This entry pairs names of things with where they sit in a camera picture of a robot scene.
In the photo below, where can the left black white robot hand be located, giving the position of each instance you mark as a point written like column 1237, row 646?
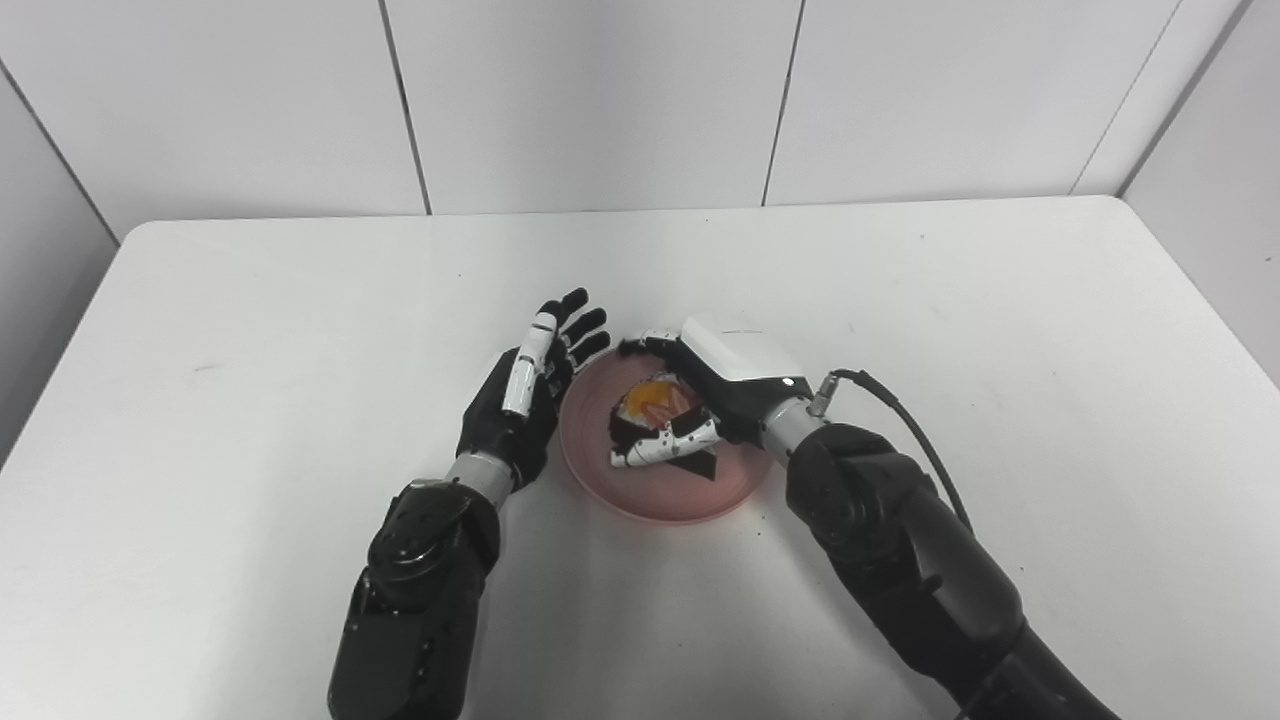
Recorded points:
column 505, row 430

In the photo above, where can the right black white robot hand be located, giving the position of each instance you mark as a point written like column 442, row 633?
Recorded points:
column 740, row 360

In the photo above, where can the pink round plate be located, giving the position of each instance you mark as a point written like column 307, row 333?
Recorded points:
column 660, row 500

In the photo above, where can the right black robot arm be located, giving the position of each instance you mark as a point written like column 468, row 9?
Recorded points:
column 900, row 560

